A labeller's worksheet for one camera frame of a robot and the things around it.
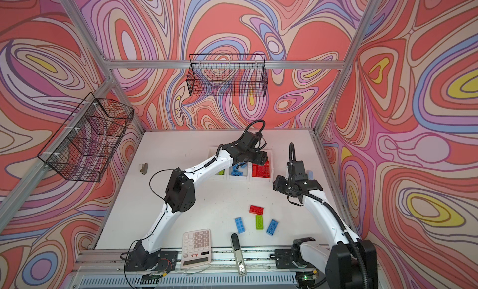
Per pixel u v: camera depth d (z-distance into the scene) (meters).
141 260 0.63
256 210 0.86
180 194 0.59
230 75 0.96
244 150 0.73
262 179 0.94
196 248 0.75
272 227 0.82
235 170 0.97
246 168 0.98
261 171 0.97
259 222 0.83
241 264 0.69
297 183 0.60
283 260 0.73
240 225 0.81
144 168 1.01
